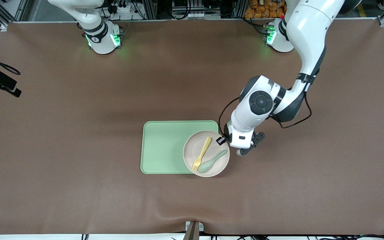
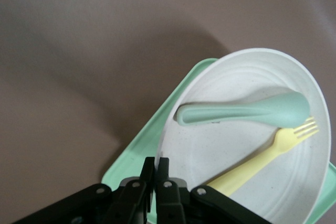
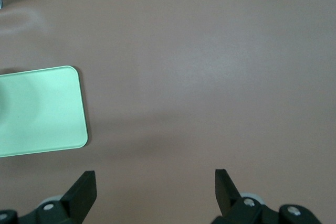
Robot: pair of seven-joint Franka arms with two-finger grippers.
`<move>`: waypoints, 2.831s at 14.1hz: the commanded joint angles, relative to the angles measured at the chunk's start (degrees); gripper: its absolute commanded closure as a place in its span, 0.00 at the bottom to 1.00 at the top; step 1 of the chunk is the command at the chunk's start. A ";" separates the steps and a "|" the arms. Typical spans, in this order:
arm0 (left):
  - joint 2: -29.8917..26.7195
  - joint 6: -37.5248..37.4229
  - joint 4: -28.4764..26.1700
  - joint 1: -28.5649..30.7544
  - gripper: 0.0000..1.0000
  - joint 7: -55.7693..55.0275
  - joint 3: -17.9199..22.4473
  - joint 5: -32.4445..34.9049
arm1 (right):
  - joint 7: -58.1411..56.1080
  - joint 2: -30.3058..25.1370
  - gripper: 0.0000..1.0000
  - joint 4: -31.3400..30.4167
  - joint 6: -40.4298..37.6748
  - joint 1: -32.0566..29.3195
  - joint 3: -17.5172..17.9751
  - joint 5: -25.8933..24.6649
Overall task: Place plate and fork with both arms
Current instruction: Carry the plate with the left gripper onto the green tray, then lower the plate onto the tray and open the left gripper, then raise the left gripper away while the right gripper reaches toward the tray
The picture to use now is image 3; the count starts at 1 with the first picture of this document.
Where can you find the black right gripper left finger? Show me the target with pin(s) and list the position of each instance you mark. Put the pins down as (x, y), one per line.
(78, 195)

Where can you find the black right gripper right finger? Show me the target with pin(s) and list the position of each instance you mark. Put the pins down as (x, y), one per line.
(225, 195)

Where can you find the light green rectangular tray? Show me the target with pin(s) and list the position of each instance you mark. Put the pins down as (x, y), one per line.
(39, 111)

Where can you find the brown table mat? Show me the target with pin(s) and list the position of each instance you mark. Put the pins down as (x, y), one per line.
(183, 77)

